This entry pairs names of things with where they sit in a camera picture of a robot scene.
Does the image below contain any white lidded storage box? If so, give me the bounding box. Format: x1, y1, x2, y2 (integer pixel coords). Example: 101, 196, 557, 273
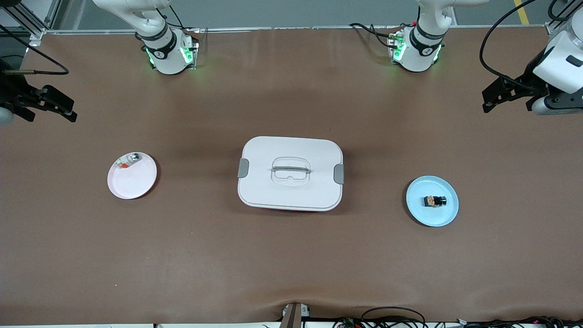
237, 136, 345, 212

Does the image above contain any brown camera mount post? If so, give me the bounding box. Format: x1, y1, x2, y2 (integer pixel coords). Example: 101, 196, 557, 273
280, 302, 303, 328

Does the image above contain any pink round plate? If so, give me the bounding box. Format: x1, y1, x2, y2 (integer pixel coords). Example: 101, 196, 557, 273
107, 152, 158, 200

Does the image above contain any black base cable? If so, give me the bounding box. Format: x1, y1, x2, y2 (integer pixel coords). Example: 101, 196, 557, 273
166, 5, 187, 30
350, 22, 394, 48

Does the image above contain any brown table mat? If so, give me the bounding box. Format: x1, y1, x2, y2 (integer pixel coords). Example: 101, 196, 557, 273
0, 26, 583, 326

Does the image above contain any small white mount device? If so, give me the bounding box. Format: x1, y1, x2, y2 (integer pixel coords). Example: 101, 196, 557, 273
282, 304, 311, 318

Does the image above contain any black looped cable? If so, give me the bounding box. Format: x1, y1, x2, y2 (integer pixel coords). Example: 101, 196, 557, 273
360, 306, 427, 328

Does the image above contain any black left base cable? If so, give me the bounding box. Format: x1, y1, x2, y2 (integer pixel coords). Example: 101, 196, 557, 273
350, 22, 394, 48

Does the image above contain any black right base cable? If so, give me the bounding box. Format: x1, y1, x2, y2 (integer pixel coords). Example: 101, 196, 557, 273
166, 5, 187, 30

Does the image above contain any silver table edge rail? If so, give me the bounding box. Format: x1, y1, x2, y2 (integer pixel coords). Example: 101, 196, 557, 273
43, 26, 549, 33

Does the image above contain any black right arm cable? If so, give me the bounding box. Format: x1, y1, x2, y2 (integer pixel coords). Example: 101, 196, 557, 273
0, 24, 70, 76

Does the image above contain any white circuit breaker orange lever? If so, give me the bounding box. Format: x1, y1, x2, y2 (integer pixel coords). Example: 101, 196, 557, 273
115, 154, 143, 170

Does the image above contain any blue round plate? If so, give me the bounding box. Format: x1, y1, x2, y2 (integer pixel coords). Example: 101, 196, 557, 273
405, 175, 460, 227

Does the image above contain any black cable bundle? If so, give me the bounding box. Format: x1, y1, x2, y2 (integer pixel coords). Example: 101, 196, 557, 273
332, 316, 583, 328

